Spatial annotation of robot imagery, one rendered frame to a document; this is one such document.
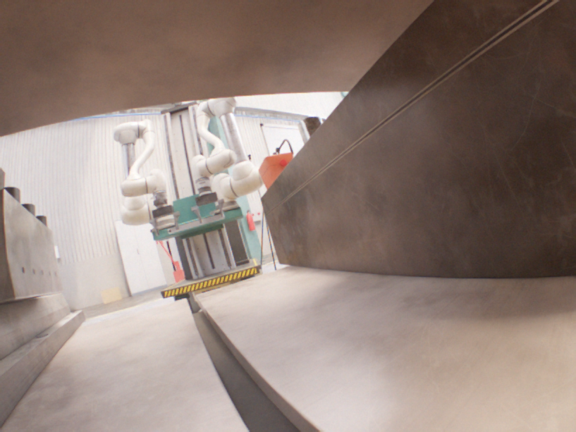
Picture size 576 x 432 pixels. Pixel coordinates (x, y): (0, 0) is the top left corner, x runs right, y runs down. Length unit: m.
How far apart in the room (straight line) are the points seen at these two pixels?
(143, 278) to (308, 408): 6.42
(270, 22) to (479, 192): 0.45
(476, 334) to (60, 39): 0.67
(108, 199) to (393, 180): 7.30
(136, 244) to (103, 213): 1.45
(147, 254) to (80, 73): 6.21
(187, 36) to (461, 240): 0.56
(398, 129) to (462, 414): 0.38
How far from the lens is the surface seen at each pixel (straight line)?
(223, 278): 1.53
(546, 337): 0.24
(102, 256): 7.13
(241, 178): 1.62
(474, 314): 0.29
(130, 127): 1.91
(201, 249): 1.91
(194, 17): 0.48
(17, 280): 0.58
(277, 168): 1.09
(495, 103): 0.33
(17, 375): 0.52
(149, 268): 6.59
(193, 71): 0.57
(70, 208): 7.54
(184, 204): 1.88
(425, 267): 0.44
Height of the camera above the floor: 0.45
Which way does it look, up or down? 4 degrees up
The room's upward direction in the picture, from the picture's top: 16 degrees counter-clockwise
